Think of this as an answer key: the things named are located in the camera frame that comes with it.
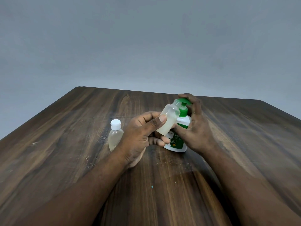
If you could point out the small clear bottle green-capped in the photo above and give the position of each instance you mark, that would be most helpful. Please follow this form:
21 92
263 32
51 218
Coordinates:
168 117

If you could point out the small clear bottle white cap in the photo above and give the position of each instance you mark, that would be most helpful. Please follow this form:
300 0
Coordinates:
115 137

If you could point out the person's left forearm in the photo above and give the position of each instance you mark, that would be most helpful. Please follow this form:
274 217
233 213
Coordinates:
75 195

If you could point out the person's right hand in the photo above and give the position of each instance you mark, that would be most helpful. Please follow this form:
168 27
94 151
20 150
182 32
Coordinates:
200 136

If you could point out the person's left hand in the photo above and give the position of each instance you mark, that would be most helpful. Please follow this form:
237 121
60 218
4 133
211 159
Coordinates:
135 141

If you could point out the white hand sanitizer pump bottle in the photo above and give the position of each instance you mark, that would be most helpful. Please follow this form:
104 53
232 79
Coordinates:
176 145

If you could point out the person's right forearm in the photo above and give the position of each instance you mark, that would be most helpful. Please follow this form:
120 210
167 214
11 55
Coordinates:
251 193

